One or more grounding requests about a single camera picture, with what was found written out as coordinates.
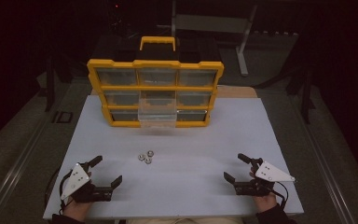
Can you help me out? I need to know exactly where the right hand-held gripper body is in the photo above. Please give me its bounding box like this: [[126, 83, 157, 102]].
[[233, 157, 296, 197]]

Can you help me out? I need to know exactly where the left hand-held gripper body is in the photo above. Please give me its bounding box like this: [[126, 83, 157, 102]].
[[60, 161, 113, 203]]

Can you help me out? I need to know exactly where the clear plastic drawer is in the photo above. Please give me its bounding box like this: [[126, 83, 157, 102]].
[[137, 98, 178, 129]]

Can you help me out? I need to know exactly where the yellow black drawer organizer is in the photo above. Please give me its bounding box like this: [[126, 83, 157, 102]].
[[87, 35, 225, 129]]

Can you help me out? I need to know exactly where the person's right hand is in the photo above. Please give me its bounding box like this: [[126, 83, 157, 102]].
[[253, 191, 279, 215]]

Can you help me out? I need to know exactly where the person's left hand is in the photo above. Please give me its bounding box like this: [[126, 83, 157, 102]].
[[62, 199, 93, 223]]

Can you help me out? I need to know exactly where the dark floor plate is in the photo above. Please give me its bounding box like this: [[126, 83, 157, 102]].
[[51, 110, 75, 124]]

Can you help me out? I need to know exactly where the set of clear organizer drawers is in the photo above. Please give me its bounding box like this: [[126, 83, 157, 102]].
[[96, 68, 218, 123]]

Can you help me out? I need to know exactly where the black stand leg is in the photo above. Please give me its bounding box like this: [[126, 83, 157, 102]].
[[255, 60, 317, 125], [44, 55, 58, 113]]

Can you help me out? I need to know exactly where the grey metal stand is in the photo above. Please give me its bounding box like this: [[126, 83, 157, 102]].
[[157, 0, 259, 77]]

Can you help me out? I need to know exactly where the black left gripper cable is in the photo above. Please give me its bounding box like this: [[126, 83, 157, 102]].
[[58, 172, 73, 216]]

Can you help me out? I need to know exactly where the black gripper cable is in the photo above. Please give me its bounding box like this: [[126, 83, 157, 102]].
[[272, 181, 290, 210], [58, 172, 73, 216]]

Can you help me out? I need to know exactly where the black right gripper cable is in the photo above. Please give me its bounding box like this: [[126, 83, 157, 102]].
[[272, 181, 290, 210]]

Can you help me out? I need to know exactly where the metal floor rail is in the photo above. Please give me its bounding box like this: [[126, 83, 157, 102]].
[[290, 92, 357, 224], [0, 115, 63, 224]]

